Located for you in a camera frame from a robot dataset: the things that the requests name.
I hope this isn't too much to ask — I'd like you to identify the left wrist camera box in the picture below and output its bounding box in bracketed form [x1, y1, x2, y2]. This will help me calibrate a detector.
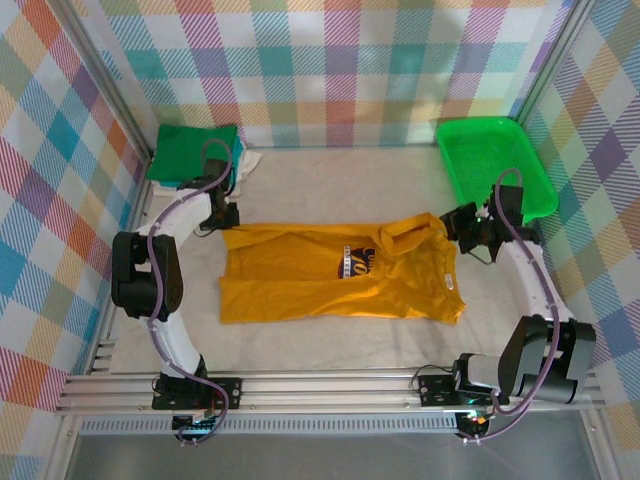
[202, 157, 234, 194]

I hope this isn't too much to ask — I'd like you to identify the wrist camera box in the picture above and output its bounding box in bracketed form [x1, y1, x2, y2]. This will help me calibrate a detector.
[202, 157, 234, 194]
[492, 183, 526, 225]

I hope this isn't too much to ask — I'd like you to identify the yellow printed t-shirt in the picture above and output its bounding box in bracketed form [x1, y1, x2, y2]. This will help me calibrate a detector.
[218, 212, 466, 327]

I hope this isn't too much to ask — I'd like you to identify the green folded t-shirt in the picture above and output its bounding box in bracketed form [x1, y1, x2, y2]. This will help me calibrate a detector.
[144, 123, 239, 184]

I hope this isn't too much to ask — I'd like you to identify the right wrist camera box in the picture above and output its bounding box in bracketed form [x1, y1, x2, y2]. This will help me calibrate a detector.
[492, 183, 526, 225]

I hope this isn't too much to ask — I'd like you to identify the pale marbled table cover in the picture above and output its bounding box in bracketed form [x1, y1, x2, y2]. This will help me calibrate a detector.
[107, 147, 571, 374]

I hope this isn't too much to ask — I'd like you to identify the aluminium corner post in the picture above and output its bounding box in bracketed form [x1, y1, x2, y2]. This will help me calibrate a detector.
[514, 0, 601, 129]
[52, 0, 154, 161]

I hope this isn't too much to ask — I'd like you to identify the grey metal plate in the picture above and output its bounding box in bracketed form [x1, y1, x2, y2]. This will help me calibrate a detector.
[64, 434, 599, 480]

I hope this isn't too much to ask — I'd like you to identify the green plastic basket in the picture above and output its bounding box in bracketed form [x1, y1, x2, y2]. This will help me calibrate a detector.
[434, 115, 560, 226]

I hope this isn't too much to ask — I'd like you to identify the slotted grey cable duct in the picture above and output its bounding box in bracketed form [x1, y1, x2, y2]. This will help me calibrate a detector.
[79, 417, 461, 436]

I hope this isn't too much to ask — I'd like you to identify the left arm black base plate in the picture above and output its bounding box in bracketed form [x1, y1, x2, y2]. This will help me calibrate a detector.
[152, 377, 243, 412]

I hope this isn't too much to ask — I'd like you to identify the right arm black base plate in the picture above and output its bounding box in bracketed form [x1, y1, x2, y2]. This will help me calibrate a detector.
[417, 372, 511, 407]

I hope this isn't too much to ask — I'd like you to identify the long aluminium base rail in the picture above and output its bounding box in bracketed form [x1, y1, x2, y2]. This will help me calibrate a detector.
[54, 369, 609, 416]

